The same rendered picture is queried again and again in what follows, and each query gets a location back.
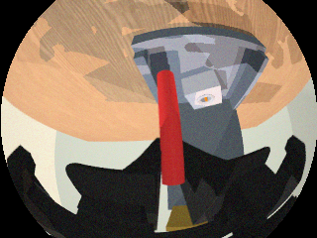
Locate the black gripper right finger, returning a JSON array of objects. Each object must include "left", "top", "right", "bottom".
[{"left": 181, "top": 142, "right": 270, "bottom": 225}]

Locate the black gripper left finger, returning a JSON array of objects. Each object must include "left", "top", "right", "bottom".
[{"left": 65, "top": 138, "right": 161, "bottom": 230}]

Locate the red peg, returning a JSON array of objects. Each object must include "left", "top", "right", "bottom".
[{"left": 158, "top": 70, "right": 185, "bottom": 185}]

